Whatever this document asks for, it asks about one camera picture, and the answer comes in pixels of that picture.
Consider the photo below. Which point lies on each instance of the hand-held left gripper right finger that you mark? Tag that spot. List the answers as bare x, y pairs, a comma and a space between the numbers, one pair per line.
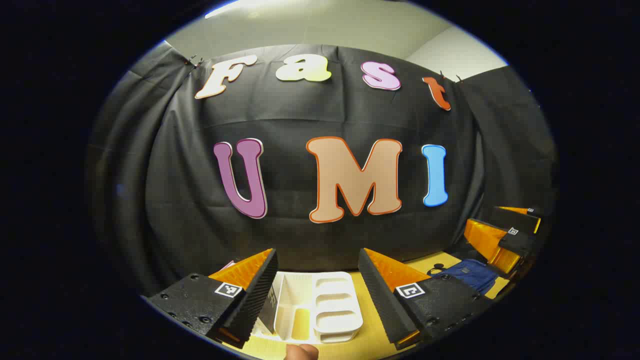
380, 295

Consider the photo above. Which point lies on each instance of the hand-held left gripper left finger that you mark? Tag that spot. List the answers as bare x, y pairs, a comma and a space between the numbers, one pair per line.
257, 295

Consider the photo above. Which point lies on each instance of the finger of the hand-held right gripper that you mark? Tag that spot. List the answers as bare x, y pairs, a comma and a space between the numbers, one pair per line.
520, 219
520, 242

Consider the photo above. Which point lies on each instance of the white plastic bookshelf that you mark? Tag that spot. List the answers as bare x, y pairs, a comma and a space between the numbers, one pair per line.
330, 305

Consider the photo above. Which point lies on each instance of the blue schoolbag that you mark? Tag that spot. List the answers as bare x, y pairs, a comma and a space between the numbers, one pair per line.
472, 275

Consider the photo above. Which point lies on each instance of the black binder clip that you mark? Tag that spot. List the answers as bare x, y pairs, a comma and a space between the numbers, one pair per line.
450, 77
195, 61

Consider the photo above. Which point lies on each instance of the black backdrop cloth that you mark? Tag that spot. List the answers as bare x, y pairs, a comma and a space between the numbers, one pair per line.
300, 115

